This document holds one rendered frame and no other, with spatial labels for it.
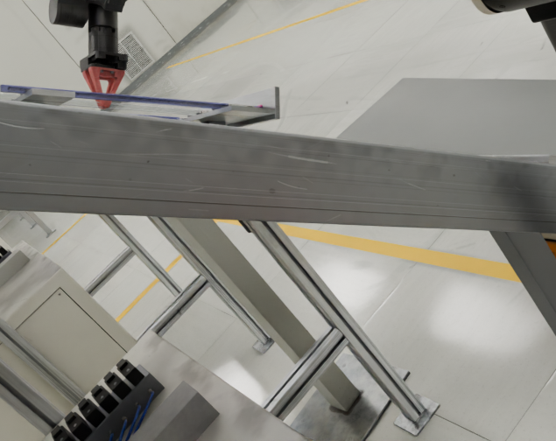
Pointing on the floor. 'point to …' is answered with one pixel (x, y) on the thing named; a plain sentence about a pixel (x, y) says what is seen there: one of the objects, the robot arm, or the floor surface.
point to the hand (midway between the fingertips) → (103, 104)
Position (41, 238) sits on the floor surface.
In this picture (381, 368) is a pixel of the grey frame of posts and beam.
